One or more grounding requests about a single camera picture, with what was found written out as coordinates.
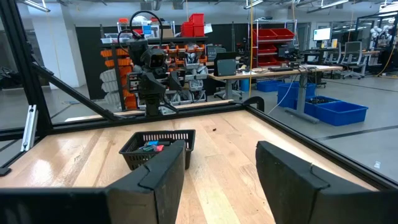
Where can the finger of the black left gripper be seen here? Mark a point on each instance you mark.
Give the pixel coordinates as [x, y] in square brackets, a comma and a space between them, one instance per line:
[177, 80]
[133, 82]

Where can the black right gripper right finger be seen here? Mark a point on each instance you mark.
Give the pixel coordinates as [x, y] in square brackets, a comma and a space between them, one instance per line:
[292, 193]

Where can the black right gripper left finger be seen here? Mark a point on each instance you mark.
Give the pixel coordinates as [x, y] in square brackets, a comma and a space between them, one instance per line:
[155, 193]

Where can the black plastic slotted basket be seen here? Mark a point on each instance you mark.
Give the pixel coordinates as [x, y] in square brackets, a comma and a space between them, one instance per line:
[133, 157]

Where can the green nail polish bottle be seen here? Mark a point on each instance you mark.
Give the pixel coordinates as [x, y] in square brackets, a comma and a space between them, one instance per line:
[145, 148]

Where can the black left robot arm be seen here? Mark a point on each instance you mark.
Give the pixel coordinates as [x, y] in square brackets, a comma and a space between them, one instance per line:
[136, 51]

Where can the shelf rack of small bins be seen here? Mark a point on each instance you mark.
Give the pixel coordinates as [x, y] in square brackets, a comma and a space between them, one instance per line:
[124, 62]

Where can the black monitor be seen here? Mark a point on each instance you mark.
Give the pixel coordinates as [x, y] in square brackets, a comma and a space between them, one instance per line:
[225, 67]

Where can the stacked red bins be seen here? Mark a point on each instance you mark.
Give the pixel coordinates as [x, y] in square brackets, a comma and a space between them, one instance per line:
[196, 26]

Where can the blue bucket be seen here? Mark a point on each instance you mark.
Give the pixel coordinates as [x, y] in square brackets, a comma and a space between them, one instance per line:
[245, 85]

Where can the wooden workbench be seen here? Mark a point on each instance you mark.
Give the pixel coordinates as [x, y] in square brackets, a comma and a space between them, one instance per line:
[264, 73]

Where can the large shallow blue bin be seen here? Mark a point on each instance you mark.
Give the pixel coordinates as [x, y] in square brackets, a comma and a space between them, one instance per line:
[339, 113]

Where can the tall blue storage bin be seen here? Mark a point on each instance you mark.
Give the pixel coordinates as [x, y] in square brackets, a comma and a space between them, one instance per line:
[295, 93]

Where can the black keyboard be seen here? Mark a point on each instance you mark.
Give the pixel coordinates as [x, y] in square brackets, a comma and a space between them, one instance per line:
[281, 69]

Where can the rack of large red bins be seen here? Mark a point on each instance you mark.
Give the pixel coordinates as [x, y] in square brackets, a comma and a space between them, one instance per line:
[273, 33]

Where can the white lit monitor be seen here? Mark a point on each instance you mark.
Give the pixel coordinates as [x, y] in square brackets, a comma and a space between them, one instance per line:
[321, 34]

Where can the grey office chair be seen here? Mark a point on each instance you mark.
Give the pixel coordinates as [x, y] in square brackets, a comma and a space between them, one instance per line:
[353, 49]

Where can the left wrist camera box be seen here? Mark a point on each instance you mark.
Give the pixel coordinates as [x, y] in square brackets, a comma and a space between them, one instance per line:
[157, 59]

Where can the black curved corner bracket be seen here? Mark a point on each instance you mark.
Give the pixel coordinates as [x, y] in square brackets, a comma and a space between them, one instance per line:
[256, 100]

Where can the silver mounting bracket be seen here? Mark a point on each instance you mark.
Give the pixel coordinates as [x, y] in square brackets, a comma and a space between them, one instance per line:
[29, 127]

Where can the black aluminium table frame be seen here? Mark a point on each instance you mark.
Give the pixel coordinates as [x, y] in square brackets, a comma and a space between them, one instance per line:
[21, 62]

